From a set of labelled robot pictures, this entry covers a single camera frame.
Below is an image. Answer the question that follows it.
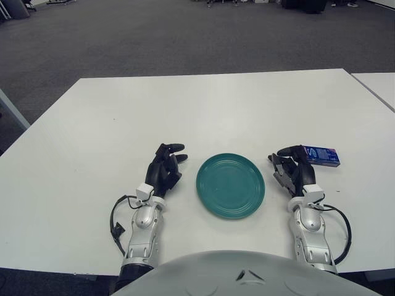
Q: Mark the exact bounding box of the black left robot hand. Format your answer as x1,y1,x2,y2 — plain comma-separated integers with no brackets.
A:
144,142,189,199

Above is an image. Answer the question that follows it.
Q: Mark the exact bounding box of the blue gum box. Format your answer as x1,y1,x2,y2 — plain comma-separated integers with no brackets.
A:
304,146,342,168

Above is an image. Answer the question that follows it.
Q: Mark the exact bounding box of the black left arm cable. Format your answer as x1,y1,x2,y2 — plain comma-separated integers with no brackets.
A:
109,194,140,257

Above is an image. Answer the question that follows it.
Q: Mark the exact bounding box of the dark bulky background object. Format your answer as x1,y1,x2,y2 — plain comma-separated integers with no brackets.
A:
280,0,325,14

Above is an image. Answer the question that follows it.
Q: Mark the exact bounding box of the white neighbouring table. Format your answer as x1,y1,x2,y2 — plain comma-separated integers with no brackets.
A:
351,72,395,113

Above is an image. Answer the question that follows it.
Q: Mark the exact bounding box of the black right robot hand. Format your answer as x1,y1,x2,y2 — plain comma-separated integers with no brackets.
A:
267,144,316,198

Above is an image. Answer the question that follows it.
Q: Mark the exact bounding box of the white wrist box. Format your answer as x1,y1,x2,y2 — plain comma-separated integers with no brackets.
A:
136,183,154,202
302,184,325,205

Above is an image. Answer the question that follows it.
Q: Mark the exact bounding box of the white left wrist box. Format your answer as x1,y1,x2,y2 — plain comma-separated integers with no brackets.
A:
136,183,154,202

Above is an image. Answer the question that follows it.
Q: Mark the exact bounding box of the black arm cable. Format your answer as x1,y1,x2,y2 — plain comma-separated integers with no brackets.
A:
319,202,353,265
109,194,140,257

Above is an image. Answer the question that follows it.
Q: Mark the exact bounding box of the grey robot torso shell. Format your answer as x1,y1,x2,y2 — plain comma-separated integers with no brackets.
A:
110,250,395,296

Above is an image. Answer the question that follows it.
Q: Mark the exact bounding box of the teal green round plate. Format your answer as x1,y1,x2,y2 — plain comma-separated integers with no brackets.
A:
195,152,266,221

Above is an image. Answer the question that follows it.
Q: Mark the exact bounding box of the grey furniture edge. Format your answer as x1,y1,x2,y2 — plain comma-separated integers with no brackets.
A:
0,88,31,131

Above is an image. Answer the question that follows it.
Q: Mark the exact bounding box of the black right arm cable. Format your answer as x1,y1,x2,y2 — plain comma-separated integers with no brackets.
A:
319,202,353,265

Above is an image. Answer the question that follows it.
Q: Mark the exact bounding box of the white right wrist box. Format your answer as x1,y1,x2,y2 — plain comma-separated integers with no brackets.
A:
302,184,325,205

